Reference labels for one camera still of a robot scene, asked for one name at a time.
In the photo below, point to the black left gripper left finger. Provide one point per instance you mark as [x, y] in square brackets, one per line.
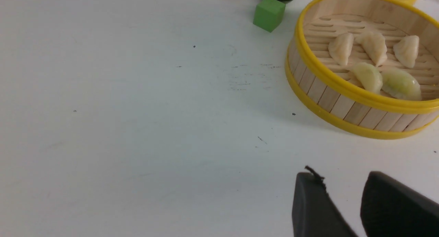
[313, 212]

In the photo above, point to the green foam cube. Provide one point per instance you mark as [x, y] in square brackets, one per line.
[268, 14]

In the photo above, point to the yellow bamboo steamer tray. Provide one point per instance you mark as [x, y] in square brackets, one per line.
[334, 94]

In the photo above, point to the white dumpling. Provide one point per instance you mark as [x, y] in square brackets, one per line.
[406, 50]
[340, 48]
[374, 45]

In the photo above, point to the greenish dumpling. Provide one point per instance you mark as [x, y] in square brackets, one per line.
[369, 76]
[401, 85]

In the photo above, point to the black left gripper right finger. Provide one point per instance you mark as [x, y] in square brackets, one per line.
[391, 209]

